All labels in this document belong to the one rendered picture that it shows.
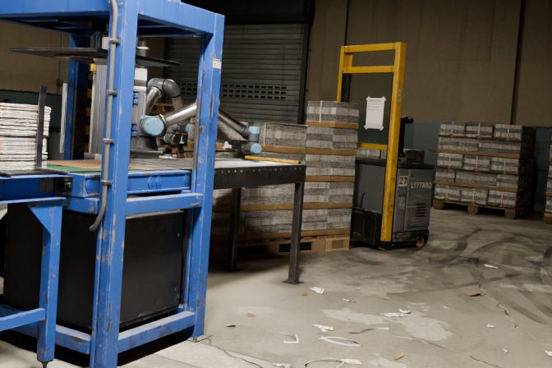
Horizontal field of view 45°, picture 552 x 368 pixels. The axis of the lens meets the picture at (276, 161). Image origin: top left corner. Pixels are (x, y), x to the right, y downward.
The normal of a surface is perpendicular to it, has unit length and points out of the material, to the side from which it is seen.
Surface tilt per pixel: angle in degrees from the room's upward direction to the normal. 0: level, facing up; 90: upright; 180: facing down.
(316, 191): 89
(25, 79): 90
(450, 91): 90
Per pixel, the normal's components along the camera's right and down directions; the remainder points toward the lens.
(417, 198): 0.62, 0.08
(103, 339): -0.50, 0.01
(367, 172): -0.78, -0.02
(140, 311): 0.86, 0.09
